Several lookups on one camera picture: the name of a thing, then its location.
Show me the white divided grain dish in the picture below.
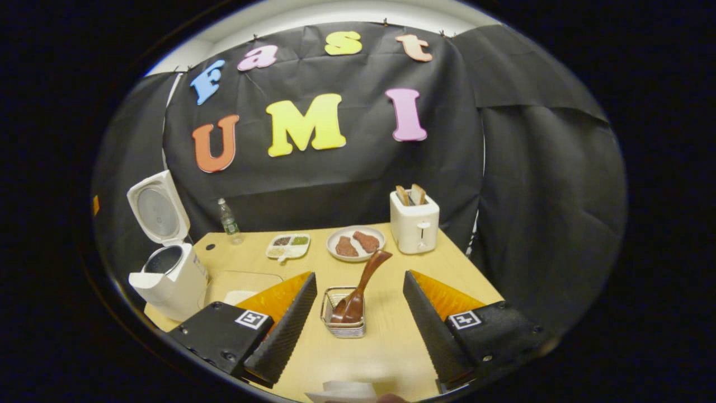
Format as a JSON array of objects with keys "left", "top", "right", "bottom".
[{"left": 266, "top": 233, "right": 311, "bottom": 263}]

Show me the brown wooden spoon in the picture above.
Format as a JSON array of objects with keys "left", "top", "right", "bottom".
[{"left": 331, "top": 250, "right": 393, "bottom": 324}]

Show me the white rice cooker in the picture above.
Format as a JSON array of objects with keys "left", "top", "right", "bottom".
[{"left": 126, "top": 170, "right": 209, "bottom": 322}]

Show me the white tissue paper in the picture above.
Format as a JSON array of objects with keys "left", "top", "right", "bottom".
[{"left": 305, "top": 381, "right": 392, "bottom": 403}]

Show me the clear plastic container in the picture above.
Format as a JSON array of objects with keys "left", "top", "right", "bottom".
[{"left": 197, "top": 270, "right": 284, "bottom": 311}]

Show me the white round plate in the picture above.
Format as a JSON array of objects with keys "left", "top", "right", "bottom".
[{"left": 327, "top": 225, "right": 387, "bottom": 263}]

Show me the clear water bottle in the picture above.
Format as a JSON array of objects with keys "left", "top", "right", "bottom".
[{"left": 218, "top": 198, "right": 244, "bottom": 245}]

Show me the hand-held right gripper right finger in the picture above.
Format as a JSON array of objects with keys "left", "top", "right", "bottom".
[{"left": 403, "top": 270, "right": 560, "bottom": 392}]

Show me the black backdrop cloth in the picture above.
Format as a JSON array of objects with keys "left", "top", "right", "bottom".
[{"left": 92, "top": 21, "right": 628, "bottom": 336}]

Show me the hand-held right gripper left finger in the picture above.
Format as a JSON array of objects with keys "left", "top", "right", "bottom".
[{"left": 167, "top": 271, "right": 318, "bottom": 388}]

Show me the white toaster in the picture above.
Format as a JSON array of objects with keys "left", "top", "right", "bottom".
[{"left": 390, "top": 189, "right": 440, "bottom": 255}]

